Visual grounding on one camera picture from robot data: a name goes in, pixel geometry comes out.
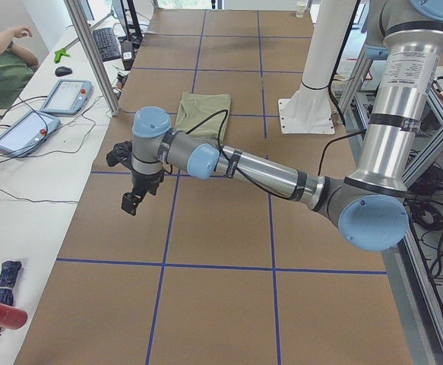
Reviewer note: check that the olive green long-sleeve shirt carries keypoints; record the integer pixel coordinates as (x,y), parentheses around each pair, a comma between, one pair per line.
(201,114)

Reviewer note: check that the person in green shirt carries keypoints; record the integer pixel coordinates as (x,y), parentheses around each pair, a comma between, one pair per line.
(17,64)

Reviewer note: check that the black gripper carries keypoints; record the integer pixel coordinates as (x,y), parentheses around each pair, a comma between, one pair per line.
(143,182)

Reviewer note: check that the blue teach pendant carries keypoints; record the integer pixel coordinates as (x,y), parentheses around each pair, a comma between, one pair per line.
(67,97)
(27,134)

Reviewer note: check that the white paper cup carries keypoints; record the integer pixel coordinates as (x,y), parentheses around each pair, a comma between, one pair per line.
(300,9)

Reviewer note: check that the black keyboard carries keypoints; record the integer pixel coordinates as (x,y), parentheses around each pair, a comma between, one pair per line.
(106,43)

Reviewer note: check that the aluminium frame post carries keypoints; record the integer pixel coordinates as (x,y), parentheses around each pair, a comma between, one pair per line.
(92,53)

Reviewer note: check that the green plastic tool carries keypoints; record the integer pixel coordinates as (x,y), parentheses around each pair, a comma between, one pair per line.
(59,54)

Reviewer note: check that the folded dark blue umbrella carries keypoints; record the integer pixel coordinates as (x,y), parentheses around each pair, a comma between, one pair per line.
(8,279)

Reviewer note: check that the near blue teach pendant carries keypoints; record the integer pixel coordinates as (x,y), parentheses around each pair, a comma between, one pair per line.
(27,134)

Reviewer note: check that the white central pedestal column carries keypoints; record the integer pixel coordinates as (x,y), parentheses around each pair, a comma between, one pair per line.
(308,111)

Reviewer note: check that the black computer mouse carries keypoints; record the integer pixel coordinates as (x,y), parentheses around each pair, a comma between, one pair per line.
(63,71)

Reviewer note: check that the far blue teach pendant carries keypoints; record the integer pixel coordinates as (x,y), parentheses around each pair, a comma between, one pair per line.
(67,97)

